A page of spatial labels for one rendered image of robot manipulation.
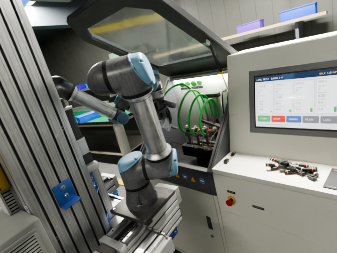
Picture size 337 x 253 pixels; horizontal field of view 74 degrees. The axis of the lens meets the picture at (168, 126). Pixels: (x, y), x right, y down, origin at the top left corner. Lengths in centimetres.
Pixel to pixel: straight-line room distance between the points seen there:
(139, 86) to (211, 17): 299
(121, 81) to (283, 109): 87
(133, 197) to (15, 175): 45
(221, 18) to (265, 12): 58
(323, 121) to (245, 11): 247
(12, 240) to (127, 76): 63
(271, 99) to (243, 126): 22
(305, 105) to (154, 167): 79
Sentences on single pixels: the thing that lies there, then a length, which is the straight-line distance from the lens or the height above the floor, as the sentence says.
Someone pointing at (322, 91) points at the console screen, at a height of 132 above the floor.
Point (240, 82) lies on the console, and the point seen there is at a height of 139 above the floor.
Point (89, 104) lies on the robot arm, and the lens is 135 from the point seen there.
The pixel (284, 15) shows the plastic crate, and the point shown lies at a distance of 292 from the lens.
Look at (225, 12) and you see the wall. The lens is 359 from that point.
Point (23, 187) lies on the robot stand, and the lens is 94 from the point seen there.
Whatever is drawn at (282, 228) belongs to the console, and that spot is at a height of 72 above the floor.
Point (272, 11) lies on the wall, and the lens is 343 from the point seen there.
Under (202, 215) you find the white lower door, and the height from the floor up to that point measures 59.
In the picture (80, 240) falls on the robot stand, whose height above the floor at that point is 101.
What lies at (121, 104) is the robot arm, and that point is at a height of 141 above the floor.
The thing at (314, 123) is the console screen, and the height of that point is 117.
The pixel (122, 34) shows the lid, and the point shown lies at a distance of 146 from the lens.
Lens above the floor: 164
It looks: 17 degrees down
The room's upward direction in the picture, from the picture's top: 14 degrees counter-clockwise
